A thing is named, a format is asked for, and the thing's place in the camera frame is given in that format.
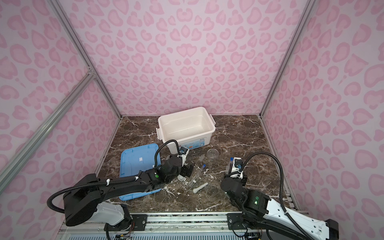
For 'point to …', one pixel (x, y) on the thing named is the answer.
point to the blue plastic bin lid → (133, 160)
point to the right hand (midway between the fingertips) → (230, 165)
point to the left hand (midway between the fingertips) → (189, 158)
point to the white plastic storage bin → (193, 128)
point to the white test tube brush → (201, 158)
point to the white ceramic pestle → (195, 190)
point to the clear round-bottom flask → (212, 153)
